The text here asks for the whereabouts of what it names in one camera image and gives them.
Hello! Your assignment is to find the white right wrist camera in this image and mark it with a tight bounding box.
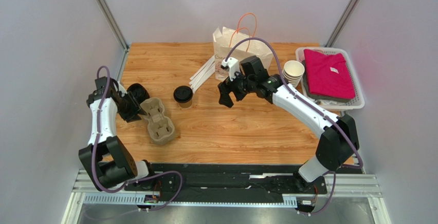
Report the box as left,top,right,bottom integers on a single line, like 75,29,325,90
221,57,242,81

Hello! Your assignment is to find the stack of paper cups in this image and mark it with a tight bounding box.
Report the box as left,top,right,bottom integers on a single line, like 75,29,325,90
282,60,305,88

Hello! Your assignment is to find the aluminium frame rail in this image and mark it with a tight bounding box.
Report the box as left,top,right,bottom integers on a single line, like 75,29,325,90
62,163,391,223

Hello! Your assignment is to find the white paper takeout bag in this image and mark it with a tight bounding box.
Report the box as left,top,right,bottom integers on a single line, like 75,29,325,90
212,12,273,81

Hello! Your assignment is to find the black plastic cup lid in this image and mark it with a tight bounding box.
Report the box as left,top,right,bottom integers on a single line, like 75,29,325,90
173,85,193,103

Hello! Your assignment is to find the pink folded t-shirt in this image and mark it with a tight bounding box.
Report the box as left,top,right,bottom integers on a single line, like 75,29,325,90
303,49,356,100

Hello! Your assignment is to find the stack of black lids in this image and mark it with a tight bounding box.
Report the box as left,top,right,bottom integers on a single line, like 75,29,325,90
127,83,150,104

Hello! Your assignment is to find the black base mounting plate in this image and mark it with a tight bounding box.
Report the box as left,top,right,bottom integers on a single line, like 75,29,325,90
123,163,363,204

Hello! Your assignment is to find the white crumpled cloth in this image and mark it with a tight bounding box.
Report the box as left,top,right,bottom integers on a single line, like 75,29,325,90
309,98,345,106

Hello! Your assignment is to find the cardboard cup carrier tray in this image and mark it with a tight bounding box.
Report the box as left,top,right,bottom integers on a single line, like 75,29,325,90
140,98,176,145

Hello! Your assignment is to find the white wrapped straws bundle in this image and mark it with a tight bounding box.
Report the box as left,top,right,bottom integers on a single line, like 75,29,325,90
189,55,215,93

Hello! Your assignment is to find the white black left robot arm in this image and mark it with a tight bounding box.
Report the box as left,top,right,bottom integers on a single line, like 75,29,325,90
78,77,154,193

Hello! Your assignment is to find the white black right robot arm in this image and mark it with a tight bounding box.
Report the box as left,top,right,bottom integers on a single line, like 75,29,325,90
218,73,359,191

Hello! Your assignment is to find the white plastic laundry basket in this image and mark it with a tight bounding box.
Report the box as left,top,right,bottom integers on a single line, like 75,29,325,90
295,47,365,111

